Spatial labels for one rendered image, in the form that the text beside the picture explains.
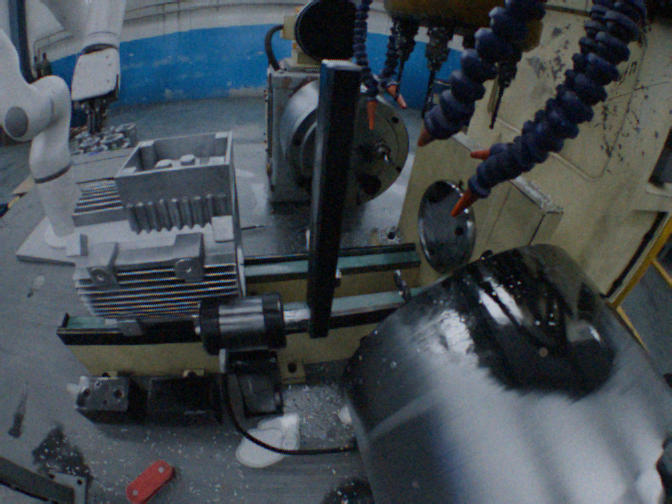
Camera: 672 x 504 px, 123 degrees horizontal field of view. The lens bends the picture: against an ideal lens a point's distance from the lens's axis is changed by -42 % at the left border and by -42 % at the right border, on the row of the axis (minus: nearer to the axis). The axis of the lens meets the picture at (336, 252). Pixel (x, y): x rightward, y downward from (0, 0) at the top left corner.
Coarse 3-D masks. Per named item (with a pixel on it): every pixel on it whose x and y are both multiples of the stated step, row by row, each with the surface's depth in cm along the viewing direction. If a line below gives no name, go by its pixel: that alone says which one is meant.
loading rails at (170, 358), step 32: (256, 256) 50; (288, 256) 51; (352, 256) 54; (384, 256) 55; (416, 256) 56; (256, 288) 50; (288, 288) 52; (352, 288) 55; (384, 288) 58; (416, 288) 50; (64, 320) 35; (96, 320) 37; (352, 320) 44; (96, 352) 37; (128, 352) 39; (160, 352) 40; (192, 352) 41; (288, 352) 46; (320, 352) 48; (352, 352) 51
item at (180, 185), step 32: (128, 160) 28; (160, 160) 34; (192, 160) 31; (224, 160) 29; (128, 192) 26; (160, 192) 27; (192, 192) 28; (224, 192) 30; (160, 224) 30; (192, 224) 30
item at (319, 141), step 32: (352, 64) 16; (320, 96) 18; (352, 96) 17; (320, 128) 19; (352, 128) 18; (320, 160) 19; (320, 192) 21; (320, 224) 22; (320, 256) 24; (320, 288) 27; (320, 320) 29
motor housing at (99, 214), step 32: (96, 192) 29; (96, 224) 28; (128, 224) 29; (128, 256) 28; (160, 256) 29; (224, 256) 31; (96, 288) 28; (128, 288) 29; (160, 288) 30; (192, 288) 31; (224, 288) 32; (160, 320) 34
